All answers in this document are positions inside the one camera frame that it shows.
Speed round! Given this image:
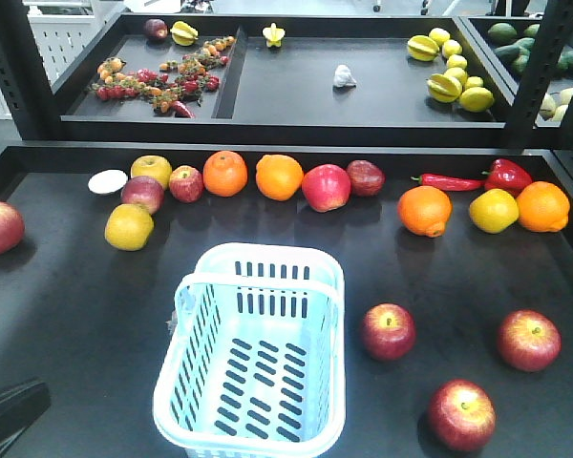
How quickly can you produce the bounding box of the light blue plastic basket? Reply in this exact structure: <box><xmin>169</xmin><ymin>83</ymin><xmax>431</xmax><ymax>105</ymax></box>
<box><xmin>153</xmin><ymin>242</ymin><xmax>346</xmax><ymax>457</ymax></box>

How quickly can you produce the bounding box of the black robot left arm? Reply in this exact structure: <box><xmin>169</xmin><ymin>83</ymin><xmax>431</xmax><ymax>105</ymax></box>
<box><xmin>0</xmin><ymin>379</ymin><xmax>52</xmax><ymax>457</ymax></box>

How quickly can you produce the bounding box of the orange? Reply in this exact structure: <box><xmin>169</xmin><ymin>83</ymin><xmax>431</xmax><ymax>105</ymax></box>
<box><xmin>202</xmin><ymin>150</ymin><xmax>248</xmax><ymax>198</ymax></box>
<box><xmin>255</xmin><ymin>155</ymin><xmax>304</xmax><ymax>201</ymax></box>
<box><xmin>397</xmin><ymin>185</ymin><xmax>453</xmax><ymax>238</ymax></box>
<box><xmin>516</xmin><ymin>181</ymin><xmax>570</xmax><ymax>233</ymax></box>

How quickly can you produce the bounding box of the large red apple row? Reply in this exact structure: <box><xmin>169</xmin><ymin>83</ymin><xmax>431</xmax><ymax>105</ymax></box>
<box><xmin>301</xmin><ymin>164</ymin><xmax>351</xmax><ymax>213</ymax></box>

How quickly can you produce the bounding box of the orange left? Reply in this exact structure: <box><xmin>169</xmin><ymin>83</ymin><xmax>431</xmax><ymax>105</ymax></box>
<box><xmin>202</xmin><ymin>150</ymin><xmax>248</xmax><ymax>198</ymax></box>

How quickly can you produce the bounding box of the dark red apple row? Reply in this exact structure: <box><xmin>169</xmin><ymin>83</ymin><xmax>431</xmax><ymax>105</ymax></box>
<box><xmin>346</xmin><ymin>159</ymin><xmax>386</xmax><ymax>198</ymax></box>

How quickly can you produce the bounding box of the small red apple row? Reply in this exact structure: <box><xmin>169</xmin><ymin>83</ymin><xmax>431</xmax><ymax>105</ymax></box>
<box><xmin>168</xmin><ymin>165</ymin><xmax>204</xmax><ymax>203</ymax></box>

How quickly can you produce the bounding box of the yellow apple back left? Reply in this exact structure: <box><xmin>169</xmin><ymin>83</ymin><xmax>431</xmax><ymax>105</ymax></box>
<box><xmin>130</xmin><ymin>155</ymin><xmax>173</xmax><ymax>190</ymax></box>

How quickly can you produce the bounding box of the yellow apple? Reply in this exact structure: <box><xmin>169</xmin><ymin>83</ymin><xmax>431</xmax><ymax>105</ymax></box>
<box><xmin>469</xmin><ymin>189</ymin><xmax>520</xmax><ymax>234</ymax></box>
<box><xmin>130</xmin><ymin>155</ymin><xmax>173</xmax><ymax>190</ymax></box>
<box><xmin>104</xmin><ymin>203</ymin><xmax>155</xmax><ymax>251</ymax></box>

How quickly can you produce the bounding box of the white garlic bulb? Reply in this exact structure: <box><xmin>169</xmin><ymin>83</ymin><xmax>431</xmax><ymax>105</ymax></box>
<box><xmin>333</xmin><ymin>64</ymin><xmax>357</xmax><ymax>89</ymax></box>

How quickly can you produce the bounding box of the red chili pepper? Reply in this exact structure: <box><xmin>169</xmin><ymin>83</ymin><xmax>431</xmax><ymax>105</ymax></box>
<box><xmin>411</xmin><ymin>173</ymin><xmax>484</xmax><ymax>192</ymax></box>

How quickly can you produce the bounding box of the black upper display tray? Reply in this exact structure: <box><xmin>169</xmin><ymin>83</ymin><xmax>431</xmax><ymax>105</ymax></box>
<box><xmin>53</xmin><ymin>13</ymin><xmax>513</xmax><ymax>147</ymax></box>

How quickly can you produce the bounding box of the cherry tomato pile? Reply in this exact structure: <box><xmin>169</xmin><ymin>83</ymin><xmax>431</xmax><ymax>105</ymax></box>
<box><xmin>87</xmin><ymin>35</ymin><xmax>236</xmax><ymax>118</ymax></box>

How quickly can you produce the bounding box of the black wooden display stand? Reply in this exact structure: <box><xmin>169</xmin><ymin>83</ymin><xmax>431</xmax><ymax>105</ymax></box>
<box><xmin>0</xmin><ymin>145</ymin><xmax>573</xmax><ymax>457</ymax></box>

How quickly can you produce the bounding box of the starfruit upper middle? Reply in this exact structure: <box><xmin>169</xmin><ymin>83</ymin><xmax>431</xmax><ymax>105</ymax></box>
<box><xmin>262</xmin><ymin>23</ymin><xmax>286</xmax><ymax>48</ymax></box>

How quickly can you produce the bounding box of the starfruit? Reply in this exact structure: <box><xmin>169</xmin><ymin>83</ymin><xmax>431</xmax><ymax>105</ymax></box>
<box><xmin>170</xmin><ymin>21</ymin><xmax>199</xmax><ymax>47</ymax></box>
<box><xmin>426</xmin><ymin>73</ymin><xmax>462</xmax><ymax>103</ymax></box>
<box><xmin>407</xmin><ymin>34</ymin><xmax>439</xmax><ymax>62</ymax></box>
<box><xmin>262</xmin><ymin>23</ymin><xmax>286</xmax><ymax>48</ymax></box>

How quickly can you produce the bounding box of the yellow apple right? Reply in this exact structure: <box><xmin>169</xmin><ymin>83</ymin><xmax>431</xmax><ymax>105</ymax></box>
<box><xmin>469</xmin><ymin>189</ymin><xmax>520</xmax><ymax>234</ymax></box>

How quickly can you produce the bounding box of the starfruit lower right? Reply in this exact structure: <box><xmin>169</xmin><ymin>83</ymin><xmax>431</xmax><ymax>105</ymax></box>
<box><xmin>426</xmin><ymin>73</ymin><xmax>462</xmax><ymax>103</ymax></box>

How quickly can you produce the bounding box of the starfruit upper left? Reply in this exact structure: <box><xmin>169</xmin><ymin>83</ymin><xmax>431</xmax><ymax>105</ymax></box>
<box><xmin>170</xmin><ymin>21</ymin><xmax>199</xmax><ymax>47</ymax></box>

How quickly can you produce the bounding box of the red bell pepper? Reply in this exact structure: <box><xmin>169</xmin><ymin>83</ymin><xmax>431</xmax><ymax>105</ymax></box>
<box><xmin>484</xmin><ymin>158</ymin><xmax>533</xmax><ymax>197</ymax></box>

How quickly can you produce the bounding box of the starfruit upper right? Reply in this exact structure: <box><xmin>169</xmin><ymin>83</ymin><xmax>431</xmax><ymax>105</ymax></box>
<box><xmin>407</xmin><ymin>34</ymin><xmax>439</xmax><ymax>62</ymax></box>

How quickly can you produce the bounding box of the yellow lemon front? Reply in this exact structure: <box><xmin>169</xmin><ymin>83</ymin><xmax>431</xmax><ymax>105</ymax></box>
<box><xmin>458</xmin><ymin>87</ymin><xmax>495</xmax><ymax>113</ymax></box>

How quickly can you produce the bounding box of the dark apple upper tray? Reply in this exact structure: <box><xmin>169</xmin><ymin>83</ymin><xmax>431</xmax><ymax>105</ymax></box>
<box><xmin>142</xmin><ymin>18</ymin><xmax>168</xmax><ymax>42</ymax></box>

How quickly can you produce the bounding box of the orange far right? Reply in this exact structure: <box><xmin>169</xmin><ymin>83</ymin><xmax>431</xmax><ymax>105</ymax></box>
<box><xmin>516</xmin><ymin>181</ymin><xmax>570</xmax><ymax>233</ymax></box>

